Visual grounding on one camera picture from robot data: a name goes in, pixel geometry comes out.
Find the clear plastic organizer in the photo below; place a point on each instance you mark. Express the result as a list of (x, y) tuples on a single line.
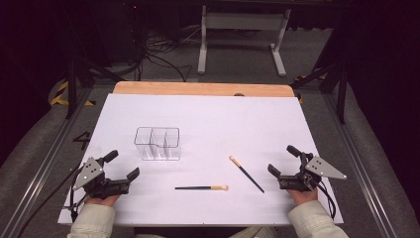
[(158, 145)]

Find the aluminium rail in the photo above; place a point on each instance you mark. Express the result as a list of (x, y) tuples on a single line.
[(43, 172), (360, 165)]

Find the white metal stand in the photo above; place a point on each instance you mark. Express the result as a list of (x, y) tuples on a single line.
[(244, 21)]

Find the person's right hand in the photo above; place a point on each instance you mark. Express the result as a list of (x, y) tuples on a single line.
[(302, 196)]

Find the white table mat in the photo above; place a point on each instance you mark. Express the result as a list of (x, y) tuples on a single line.
[(211, 132)]

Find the person's left hand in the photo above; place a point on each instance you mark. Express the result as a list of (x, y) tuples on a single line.
[(102, 200)]

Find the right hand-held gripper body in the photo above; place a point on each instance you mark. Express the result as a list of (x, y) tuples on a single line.
[(322, 168)]

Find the black tripod stand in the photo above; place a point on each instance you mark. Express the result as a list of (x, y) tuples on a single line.
[(341, 89), (72, 86)]

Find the yellow black floor tape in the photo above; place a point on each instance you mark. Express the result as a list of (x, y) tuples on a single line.
[(59, 95)]

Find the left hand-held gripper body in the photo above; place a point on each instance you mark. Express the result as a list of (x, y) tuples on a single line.
[(99, 186)]

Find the black makeup brush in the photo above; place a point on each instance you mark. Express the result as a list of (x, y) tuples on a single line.
[(246, 173), (198, 187)]

